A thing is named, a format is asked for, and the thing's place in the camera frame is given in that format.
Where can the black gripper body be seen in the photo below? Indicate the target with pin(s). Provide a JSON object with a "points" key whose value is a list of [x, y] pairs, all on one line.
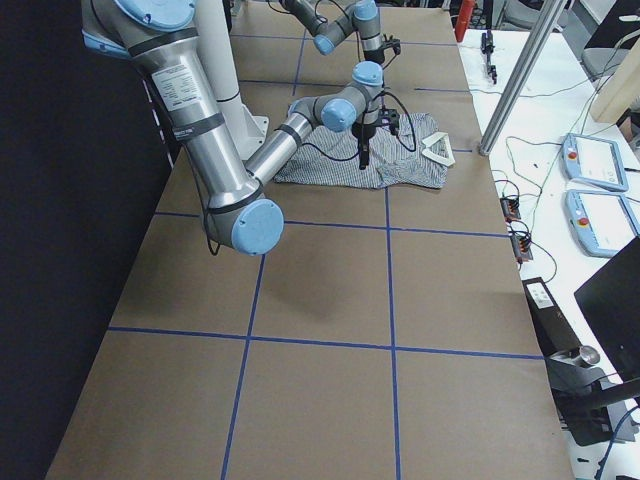
{"points": [[361, 131]]}

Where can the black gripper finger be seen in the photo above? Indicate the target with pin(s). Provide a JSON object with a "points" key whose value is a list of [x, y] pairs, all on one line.
{"points": [[363, 157]]}

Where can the blue white striped polo shirt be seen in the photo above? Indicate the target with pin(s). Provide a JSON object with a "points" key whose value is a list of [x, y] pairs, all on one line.
{"points": [[420, 155]]}

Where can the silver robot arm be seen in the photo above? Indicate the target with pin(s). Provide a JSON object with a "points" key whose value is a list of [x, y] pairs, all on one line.
{"points": [[183, 48], [361, 17]]}

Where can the white mounting column with base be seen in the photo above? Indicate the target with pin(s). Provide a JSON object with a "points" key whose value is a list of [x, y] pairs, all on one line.
{"points": [[248, 131]]}

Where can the black grabber tool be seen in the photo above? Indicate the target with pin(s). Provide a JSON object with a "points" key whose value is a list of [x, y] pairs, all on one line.
{"points": [[487, 49]]}

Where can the orange black circuit board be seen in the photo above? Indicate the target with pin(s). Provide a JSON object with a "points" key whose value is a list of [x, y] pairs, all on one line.
{"points": [[510, 208], [521, 246]]}

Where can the red cylinder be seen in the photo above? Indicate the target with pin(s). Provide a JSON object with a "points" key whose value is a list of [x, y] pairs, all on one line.
{"points": [[463, 19]]}

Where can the far blue teach pendant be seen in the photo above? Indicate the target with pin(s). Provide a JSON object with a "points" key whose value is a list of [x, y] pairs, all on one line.
{"points": [[593, 161]]}

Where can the blue teach pendant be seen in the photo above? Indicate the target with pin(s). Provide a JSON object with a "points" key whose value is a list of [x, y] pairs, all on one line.
{"points": [[603, 223], [593, 161]]}

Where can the near blue teach pendant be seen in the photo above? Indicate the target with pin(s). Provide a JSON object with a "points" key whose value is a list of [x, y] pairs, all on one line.
{"points": [[603, 223]]}

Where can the black box with white label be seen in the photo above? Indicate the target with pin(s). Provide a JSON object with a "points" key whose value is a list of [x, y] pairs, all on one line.
{"points": [[556, 338]]}

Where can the black monitor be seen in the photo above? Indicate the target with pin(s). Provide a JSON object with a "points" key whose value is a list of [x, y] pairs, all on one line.
{"points": [[609, 302]]}

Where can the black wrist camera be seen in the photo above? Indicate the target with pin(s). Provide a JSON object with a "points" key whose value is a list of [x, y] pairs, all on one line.
{"points": [[389, 119], [390, 42]]}

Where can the aluminium frame post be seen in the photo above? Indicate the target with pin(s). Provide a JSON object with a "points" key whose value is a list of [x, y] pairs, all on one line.
{"points": [[543, 22]]}

